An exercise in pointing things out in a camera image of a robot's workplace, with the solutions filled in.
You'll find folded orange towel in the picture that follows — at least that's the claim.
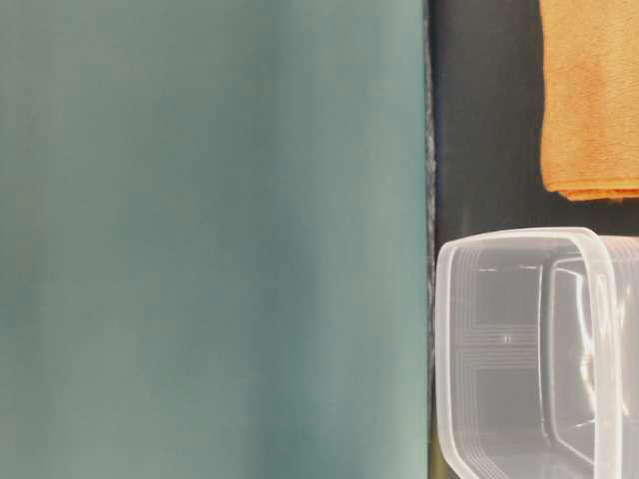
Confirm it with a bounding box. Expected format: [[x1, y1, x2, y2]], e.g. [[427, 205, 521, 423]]
[[539, 1, 638, 202]]

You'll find teal green backdrop curtain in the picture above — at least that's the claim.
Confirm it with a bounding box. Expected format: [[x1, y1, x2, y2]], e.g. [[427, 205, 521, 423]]
[[1, 1, 428, 478]]

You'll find clear plastic container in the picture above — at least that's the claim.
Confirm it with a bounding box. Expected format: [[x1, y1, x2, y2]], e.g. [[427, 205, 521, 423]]
[[434, 228, 638, 478]]

